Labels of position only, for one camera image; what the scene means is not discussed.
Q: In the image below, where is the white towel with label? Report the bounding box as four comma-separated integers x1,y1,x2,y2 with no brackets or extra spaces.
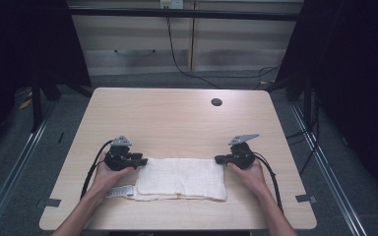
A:
104,157,228,203

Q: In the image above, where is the person's left hand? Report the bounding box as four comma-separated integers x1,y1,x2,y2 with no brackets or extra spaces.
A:
93,151,136,199

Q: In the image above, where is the black curtain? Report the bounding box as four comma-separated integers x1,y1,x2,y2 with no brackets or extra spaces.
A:
277,0,378,198
0,0,93,161

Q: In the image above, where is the right hand-held gripper black cable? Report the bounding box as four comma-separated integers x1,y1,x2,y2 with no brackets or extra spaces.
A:
253,151,284,213

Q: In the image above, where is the person's right hand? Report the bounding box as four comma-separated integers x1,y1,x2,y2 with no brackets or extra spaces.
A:
225,158,269,198

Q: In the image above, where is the yellow floor tape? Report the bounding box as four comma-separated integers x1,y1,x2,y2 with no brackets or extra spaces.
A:
19,91,33,111

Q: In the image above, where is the metal floor rail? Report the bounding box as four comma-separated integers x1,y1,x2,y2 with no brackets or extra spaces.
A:
0,107,58,236
289,103,368,236

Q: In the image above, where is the left hand-held gripper black cable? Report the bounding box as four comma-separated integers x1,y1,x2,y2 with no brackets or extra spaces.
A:
80,140,115,202

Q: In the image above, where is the black horizontal metal bar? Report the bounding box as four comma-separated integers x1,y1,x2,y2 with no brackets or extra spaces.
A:
68,7,300,23

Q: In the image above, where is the hand-held gripper black cable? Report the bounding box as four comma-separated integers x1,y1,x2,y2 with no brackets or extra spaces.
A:
80,140,115,202
253,151,284,213

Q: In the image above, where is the white wall power outlet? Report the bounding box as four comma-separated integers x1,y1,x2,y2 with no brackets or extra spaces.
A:
159,0,185,10

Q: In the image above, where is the black floor cable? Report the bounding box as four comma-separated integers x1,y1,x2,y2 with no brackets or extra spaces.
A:
284,94,321,176

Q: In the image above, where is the grey tape strip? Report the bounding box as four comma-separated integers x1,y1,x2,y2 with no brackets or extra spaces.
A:
36,198,62,208
295,194,318,205

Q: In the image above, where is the long black wall cable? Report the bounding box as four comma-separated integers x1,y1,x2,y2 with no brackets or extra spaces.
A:
165,16,281,90

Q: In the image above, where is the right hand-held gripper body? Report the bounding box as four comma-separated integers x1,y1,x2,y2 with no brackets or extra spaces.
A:
225,133,261,171

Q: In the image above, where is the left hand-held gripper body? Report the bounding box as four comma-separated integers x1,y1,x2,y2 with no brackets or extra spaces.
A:
103,135,145,172

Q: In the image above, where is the black metal stand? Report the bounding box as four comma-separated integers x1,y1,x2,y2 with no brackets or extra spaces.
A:
30,83,62,134
265,73,314,127

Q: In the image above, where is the light wooden cabinet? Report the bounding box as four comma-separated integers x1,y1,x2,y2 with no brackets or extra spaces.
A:
67,0,304,77

